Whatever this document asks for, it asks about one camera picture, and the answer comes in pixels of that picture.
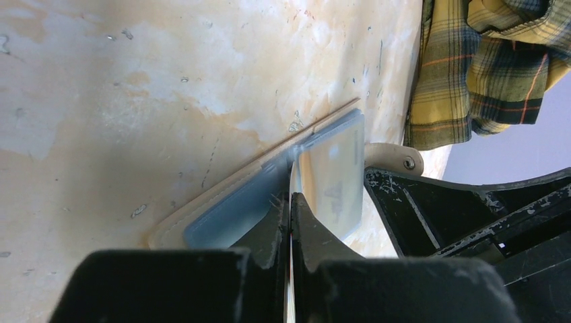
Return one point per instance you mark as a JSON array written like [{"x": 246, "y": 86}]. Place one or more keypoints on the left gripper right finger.
[{"x": 332, "y": 283}]

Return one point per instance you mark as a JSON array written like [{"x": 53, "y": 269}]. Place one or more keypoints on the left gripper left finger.
[{"x": 246, "y": 282}]

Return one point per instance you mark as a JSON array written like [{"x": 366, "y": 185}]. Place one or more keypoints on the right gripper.
[{"x": 520, "y": 228}]

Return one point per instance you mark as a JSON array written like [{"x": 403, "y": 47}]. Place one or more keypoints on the yellow plaid cloth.
[{"x": 483, "y": 67}]

